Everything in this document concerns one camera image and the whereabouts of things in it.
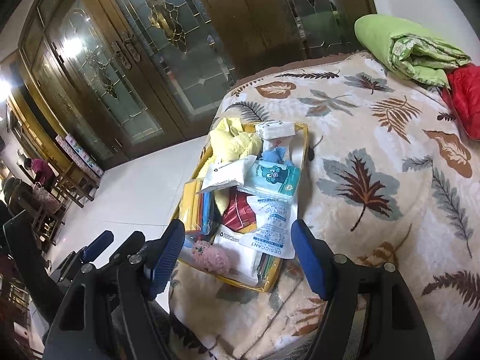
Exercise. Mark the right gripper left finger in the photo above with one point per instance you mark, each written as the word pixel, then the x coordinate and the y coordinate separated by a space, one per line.
pixel 105 313

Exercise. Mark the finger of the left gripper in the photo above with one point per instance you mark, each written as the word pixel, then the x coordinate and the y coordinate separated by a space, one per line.
pixel 69 267

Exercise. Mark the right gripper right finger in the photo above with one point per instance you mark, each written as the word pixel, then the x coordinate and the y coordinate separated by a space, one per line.
pixel 393 326

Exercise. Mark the yellow terry towel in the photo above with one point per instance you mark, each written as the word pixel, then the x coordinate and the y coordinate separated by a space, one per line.
pixel 230 141

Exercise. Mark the wooden chair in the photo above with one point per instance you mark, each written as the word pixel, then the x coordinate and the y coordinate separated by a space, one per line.
pixel 75 185

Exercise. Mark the person in red top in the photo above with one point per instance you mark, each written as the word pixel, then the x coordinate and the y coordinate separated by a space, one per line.
pixel 44 175

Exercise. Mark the pink knitted item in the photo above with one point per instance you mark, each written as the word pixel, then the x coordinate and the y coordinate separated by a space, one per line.
pixel 211 258

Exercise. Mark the colourful striped packet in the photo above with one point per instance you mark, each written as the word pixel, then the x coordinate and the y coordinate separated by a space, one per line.
pixel 266 264

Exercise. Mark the white desiccant packet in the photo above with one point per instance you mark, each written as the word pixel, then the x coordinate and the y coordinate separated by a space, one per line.
pixel 272 234

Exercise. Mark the leaf patterned beige blanket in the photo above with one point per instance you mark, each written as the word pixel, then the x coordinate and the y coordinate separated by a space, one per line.
pixel 390 178

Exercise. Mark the yellow trimmed clear storage bag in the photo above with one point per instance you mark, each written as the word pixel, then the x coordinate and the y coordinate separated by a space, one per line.
pixel 234 277

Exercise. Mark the red zipper pouch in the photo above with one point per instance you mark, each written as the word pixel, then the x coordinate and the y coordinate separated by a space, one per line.
pixel 239 216

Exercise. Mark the blue tissue pack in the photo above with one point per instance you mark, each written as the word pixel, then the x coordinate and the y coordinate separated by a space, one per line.
pixel 271 180

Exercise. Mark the blue cloth in bag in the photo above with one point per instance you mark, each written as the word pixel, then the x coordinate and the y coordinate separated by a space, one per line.
pixel 275 155

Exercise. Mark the wooden glass door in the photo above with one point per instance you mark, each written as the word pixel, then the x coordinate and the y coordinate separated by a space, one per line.
pixel 129 77

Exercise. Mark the red padded bag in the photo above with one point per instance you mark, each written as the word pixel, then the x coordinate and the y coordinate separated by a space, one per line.
pixel 463 97

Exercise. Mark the green folded quilt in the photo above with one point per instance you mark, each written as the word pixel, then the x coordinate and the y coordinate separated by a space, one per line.
pixel 409 50

